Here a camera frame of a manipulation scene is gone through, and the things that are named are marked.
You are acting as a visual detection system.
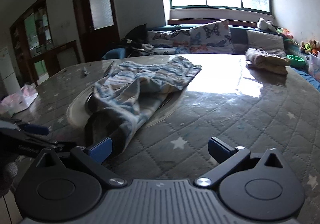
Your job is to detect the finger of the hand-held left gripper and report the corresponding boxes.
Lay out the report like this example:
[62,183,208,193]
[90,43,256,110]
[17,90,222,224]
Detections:
[15,135,77,151]
[17,123,50,136]

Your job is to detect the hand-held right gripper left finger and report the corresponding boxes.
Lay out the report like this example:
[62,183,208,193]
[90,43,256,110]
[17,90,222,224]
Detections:
[34,136,128,189]

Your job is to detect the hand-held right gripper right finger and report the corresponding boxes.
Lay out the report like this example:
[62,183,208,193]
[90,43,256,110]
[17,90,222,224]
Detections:
[194,136,288,188]

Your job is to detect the blue striped shirt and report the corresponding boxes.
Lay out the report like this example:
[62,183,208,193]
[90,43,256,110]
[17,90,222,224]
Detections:
[84,55,202,159]

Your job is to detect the folded pale yellow clothes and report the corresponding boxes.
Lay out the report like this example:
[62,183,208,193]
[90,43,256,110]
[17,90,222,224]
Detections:
[245,47,292,75]

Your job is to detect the grey quilted star table cover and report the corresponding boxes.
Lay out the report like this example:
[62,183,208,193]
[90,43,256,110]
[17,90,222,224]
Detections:
[0,54,320,204]

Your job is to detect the pink white plastic bag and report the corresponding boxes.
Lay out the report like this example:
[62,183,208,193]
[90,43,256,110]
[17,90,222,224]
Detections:
[0,85,39,117]

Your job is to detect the glass table turntable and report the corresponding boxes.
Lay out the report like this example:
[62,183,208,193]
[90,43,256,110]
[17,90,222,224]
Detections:
[66,84,187,130]

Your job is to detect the white fridge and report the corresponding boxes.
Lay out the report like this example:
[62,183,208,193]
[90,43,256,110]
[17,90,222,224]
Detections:
[0,46,18,100]

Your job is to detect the dark wooden display cabinet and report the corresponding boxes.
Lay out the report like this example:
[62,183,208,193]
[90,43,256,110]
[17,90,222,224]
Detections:
[9,0,78,87]

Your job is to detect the dark wooden door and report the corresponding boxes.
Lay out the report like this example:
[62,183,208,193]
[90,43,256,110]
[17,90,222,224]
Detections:
[70,0,120,62]

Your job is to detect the black and white clothing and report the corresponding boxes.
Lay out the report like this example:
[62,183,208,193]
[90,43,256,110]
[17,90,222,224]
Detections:
[127,41,154,57]

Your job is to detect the square butterfly print pillow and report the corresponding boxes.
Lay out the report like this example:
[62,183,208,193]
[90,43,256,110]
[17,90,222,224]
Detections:
[189,20,235,55]

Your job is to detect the blue sofa bench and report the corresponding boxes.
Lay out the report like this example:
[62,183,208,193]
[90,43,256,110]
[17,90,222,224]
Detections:
[146,24,320,90]

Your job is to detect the grey pillow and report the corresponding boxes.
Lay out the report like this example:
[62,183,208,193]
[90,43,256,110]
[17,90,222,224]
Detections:
[246,29,287,57]

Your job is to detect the green bowl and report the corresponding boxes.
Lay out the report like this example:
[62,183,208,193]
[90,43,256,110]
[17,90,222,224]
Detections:
[286,54,307,67]

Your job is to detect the black bag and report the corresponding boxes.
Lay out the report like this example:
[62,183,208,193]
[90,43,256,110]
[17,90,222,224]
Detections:
[121,24,148,50]

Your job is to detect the long butterfly print cushion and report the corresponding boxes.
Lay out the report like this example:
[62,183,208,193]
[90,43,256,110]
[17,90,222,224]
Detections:
[147,29,192,56]

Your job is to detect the clear plastic storage box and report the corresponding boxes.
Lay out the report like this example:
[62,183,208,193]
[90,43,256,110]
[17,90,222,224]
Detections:
[308,52,320,82]

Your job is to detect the white plush toy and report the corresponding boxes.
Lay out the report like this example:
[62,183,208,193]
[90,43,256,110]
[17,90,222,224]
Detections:
[257,17,277,32]

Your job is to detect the colourful plush toys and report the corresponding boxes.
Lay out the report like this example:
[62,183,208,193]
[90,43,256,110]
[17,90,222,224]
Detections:
[276,27,294,40]

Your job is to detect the green plush toy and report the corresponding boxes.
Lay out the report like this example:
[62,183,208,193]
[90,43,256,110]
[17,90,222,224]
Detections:
[300,41,312,55]

